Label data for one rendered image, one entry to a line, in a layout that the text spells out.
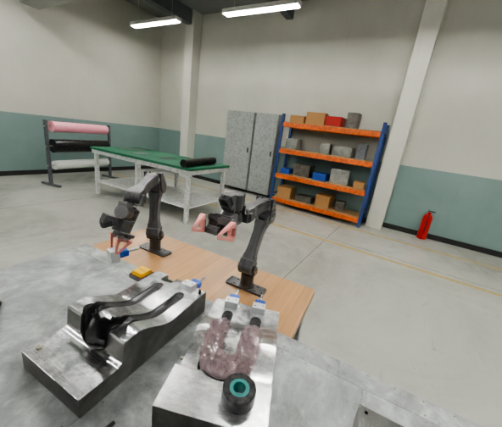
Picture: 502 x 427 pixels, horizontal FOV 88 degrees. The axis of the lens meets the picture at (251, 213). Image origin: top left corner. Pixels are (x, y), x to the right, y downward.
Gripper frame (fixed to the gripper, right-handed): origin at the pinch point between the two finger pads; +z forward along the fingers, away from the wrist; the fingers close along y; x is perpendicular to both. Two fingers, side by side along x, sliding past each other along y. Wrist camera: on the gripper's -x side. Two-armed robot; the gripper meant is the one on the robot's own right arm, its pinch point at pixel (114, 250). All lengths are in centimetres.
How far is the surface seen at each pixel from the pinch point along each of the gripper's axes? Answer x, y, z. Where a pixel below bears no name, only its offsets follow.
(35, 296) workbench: -18.6, -6.4, 25.6
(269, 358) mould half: 18, 77, 3
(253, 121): 356, -346, -285
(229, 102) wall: 343, -449, -330
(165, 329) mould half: 3.9, 45.8, 10.7
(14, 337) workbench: -25.3, 14.0, 30.1
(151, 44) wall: 195, -696, -426
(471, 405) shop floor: 196, 136, 20
